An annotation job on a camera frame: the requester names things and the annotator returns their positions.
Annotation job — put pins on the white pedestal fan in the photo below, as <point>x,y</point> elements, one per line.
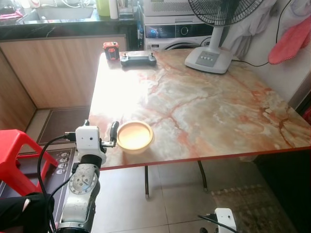
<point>209,58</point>

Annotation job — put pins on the marble pattern dining table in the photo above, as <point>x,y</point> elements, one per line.
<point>204,107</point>

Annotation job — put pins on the red plastic stool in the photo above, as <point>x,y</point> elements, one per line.
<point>14,155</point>

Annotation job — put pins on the white hanging garment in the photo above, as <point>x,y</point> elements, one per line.
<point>252,24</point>

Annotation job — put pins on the white bottle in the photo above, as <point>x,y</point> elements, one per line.
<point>113,9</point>

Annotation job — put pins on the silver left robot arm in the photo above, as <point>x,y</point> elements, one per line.
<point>80,189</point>

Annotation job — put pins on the brown patterned rug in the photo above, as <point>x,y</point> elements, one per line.
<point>252,208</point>

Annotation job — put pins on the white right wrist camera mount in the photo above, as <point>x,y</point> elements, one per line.
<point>226,221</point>

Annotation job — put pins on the green bottle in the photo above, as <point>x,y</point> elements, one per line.
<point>102,7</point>

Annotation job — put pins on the black handheld controller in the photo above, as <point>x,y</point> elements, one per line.
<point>138,59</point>

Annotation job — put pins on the tan orange bowl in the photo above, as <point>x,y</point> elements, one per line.
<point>135,137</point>

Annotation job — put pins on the plain brown floor mat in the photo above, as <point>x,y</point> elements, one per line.
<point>63,124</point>

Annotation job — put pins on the wooden cabinet black countertop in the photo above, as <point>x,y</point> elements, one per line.
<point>58,73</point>

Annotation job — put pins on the white washing machine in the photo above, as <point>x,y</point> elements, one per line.
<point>170,31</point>

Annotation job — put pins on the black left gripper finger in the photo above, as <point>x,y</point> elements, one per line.
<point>87,123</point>
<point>114,132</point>

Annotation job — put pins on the orange black battery pack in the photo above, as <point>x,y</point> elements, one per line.
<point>111,51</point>

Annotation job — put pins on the red hanging cloth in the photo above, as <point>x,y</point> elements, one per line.
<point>289,43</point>

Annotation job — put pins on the white dish basin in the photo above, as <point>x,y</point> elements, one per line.
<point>63,13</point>

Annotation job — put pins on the black fabric object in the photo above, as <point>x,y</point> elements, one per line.
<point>19,216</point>

